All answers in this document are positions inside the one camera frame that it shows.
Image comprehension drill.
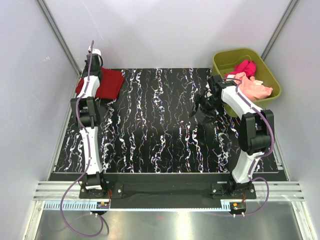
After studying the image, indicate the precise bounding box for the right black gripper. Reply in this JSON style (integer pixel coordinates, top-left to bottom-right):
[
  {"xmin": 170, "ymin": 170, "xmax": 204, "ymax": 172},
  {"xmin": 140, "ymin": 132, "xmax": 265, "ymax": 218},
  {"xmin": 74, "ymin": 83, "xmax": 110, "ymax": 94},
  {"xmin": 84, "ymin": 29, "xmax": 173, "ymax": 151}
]
[{"xmin": 188, "ymin": 94, "xmax": 223, "ymax": 126}]

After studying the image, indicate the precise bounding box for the red t-shirt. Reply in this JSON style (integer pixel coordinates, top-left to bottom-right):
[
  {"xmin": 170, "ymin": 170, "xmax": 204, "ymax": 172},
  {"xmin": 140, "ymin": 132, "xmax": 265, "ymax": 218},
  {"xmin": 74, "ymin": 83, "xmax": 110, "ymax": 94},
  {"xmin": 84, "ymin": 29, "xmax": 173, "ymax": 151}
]
[{"xmin": 70, "ymin": 67, "xmax": 124, "ymax": 102}]

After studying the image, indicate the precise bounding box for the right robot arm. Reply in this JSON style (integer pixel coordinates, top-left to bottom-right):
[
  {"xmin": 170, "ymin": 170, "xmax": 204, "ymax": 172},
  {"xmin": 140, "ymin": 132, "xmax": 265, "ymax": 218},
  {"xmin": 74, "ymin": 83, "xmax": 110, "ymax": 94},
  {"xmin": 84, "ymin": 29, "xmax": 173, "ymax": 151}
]
[{"xmin": 189, "ymin": 74, "xmax": 275, "ymax": 199}]

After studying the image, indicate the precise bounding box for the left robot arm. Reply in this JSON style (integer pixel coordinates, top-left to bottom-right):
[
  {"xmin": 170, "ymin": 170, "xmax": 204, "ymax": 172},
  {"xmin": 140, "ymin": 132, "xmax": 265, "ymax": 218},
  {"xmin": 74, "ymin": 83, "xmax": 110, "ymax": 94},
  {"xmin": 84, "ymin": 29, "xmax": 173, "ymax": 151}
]
[{"xmin": 70, "ymin": 46, "xmax": 108, "ymax": 199}]

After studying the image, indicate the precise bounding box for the black marble pattern mat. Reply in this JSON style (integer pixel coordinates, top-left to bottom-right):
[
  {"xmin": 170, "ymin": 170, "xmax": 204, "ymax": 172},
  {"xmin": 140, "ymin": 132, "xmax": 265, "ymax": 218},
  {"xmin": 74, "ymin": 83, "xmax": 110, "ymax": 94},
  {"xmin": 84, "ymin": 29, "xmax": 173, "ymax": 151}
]
[{"xmin": 51, "ymin": 67, "xmax": 280, "ymax": 174}]

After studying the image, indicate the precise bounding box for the olive green plastic bin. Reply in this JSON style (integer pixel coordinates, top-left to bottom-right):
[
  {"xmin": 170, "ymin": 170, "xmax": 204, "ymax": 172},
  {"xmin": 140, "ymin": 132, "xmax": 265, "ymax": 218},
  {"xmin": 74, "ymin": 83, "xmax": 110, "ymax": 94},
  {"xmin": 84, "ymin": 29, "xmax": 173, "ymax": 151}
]
[{"xmin": 211, "ymin": 48, "xmax": 282, "ymax": 109}]

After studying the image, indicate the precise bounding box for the pink peach t-shirt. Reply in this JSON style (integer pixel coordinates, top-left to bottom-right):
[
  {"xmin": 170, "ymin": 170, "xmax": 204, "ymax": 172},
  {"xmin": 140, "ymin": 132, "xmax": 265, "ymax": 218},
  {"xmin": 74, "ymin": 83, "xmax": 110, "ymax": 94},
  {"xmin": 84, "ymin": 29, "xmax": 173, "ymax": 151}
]
[{"xmin": 226, "ymin": 72, "xmax": 273, "ymax": 102}]

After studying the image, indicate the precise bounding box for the magenta t-shirt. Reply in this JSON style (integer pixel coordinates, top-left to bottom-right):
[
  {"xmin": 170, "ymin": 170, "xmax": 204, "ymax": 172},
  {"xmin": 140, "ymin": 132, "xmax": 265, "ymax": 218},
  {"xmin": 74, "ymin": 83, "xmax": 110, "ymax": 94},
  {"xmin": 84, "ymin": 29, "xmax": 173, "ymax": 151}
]
[{"xmin": 233, "ymin": 59, "xmax": 257, "ymax": 77}]

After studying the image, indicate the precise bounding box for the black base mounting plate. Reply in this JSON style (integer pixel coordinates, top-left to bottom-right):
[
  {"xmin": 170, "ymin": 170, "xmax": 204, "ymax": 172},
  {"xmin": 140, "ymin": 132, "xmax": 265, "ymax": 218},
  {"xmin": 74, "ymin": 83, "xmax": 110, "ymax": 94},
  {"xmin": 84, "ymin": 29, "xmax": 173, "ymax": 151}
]
[{"xmin": 79, "ymin": 172, "xmax": 256, "ymax": 201}]

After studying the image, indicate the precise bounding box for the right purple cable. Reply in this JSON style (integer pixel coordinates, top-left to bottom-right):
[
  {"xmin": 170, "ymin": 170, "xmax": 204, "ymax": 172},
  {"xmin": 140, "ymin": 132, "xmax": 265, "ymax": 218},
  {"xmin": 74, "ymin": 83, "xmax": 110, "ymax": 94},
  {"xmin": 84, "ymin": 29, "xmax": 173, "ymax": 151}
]
[{"xmin": 222, "ymin": 77, "xmax": 276, "ymax": 158}]

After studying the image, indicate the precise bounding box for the purple cable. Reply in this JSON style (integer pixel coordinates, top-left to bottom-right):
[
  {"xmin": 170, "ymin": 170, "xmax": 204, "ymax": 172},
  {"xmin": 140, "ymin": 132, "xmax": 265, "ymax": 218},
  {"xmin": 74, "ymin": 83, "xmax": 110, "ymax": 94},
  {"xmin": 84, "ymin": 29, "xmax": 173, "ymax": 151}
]
[
  {"xmin": 59, "ymin": 39, "xmax": 106, "ymax": 237},
  {"xmin": 222, "ymin": 77, "xmax": 276, "ymax": 158}
]

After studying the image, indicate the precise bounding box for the right aluminium corner post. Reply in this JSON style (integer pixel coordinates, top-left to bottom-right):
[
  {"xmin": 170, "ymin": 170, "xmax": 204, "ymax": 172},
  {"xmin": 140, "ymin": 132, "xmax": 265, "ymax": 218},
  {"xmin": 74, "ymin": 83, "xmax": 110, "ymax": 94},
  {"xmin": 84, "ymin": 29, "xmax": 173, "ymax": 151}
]
[{"xmin": 261, "ymin": 0, "xmax": 300, "ymax": 61}]

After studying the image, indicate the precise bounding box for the aluminium corner post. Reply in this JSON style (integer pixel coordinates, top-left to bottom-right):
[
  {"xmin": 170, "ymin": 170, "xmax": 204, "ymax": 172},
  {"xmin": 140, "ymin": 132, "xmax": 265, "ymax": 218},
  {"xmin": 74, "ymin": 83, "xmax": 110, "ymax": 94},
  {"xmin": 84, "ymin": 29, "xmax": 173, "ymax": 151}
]
[
  {"xmin": 35, "ymin": 0, "xmax": 81, "ymax": 77},
  {"xmin": 261, "ymin": 0, "xmax": 300, "ymax": 61}
]

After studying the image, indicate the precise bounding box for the white slotted cable duct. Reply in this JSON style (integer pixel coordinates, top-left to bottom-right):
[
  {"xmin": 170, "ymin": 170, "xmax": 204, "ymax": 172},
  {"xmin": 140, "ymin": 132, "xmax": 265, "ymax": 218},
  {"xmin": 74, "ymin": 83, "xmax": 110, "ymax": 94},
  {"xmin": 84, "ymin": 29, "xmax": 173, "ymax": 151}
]
[{"xmin": 44, "ymin": 199, "xmax": 247, "ymax": 212}]

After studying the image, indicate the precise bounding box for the aluminium frame rail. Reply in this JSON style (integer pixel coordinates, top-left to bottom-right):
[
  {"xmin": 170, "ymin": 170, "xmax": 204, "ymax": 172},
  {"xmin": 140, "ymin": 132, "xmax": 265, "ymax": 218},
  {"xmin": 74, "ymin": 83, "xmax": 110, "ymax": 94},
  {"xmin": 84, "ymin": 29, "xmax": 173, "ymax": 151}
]
[{"xmin": 34, "ymin": 181, "xmax": 305, "ymax": 202}]

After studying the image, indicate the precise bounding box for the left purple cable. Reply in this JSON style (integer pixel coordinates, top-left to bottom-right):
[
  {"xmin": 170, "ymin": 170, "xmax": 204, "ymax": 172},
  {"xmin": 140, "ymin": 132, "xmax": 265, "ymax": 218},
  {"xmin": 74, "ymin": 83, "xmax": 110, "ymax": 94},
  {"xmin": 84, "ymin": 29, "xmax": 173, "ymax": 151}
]
[{"xmin": 59, "ymin": 39, "xmax": 106, "ymax": 237}]

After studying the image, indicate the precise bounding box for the left aluminium corner post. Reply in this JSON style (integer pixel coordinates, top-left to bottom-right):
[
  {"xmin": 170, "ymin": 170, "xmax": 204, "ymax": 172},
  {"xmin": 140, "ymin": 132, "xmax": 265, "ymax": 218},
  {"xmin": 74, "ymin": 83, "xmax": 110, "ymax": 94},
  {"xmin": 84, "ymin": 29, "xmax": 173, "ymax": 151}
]
[{"xmin": 35, "ymin": 0, "xmax": 81, "ymax": 77}]

